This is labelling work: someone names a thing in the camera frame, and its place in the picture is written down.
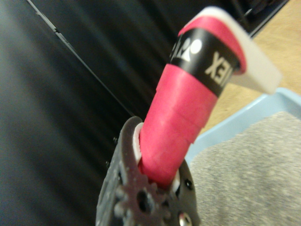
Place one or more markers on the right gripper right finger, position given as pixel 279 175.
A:
pixel 136 186

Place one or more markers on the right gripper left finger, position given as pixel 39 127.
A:
pixel 110 195

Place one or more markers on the blue litter tray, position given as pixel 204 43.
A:
pixel 247 176

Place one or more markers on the black curtain stand pole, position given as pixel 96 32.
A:
pixel 56 33

